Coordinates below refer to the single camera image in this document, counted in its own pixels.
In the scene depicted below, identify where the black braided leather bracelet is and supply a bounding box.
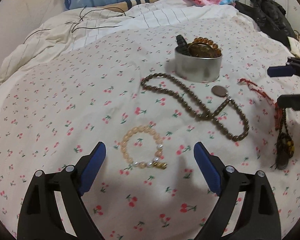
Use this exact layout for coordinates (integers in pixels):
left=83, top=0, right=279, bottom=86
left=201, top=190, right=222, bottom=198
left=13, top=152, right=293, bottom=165
left=175, top=34, right=195, bottom=57

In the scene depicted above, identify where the black jacket on bed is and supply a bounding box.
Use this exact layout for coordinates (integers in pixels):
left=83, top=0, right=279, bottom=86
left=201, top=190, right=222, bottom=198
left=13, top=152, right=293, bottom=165
left=235, top=0, right=296, bottom=47

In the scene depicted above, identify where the round silver metal tin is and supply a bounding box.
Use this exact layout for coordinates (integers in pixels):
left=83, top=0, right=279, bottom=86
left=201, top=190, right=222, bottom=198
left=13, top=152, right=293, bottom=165
left=174, top=47, right=222, bottom=83

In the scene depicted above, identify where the cherry print white bedsheet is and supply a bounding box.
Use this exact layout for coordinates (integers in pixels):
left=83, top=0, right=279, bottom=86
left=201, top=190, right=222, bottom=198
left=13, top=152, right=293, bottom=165
left=0, top=18, right=300, bottom=239

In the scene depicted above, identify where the white striped duvet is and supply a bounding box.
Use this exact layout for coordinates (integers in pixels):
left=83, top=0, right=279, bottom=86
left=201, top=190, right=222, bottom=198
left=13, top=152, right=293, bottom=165
left=0, top=0, right=238, bottom=86

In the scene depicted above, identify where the striped tan pillow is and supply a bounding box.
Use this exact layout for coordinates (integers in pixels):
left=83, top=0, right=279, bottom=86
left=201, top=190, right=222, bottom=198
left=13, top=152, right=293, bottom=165
left=99, top=0, right=159, bottom=13

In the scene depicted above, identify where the long brown bead necklace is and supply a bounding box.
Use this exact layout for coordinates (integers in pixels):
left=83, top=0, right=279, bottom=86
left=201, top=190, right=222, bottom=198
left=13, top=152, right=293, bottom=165
left=140, top=73, right=251, bottom=143

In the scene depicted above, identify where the amber bead bracelet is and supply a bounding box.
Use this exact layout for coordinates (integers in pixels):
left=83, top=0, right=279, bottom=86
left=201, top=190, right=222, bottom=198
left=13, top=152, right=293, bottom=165
left=188, top=36, right=222, bottom=58

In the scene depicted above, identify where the peach bead bracelet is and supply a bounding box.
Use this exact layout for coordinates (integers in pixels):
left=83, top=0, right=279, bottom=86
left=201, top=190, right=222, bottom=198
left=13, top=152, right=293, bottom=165
left=120, top=125, right=168, bottom=170

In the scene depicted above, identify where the black charging cable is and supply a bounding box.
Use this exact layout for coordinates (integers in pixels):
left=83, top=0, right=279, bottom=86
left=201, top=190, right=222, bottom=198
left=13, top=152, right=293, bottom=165
left=22, top=4, right=136, bottom=45

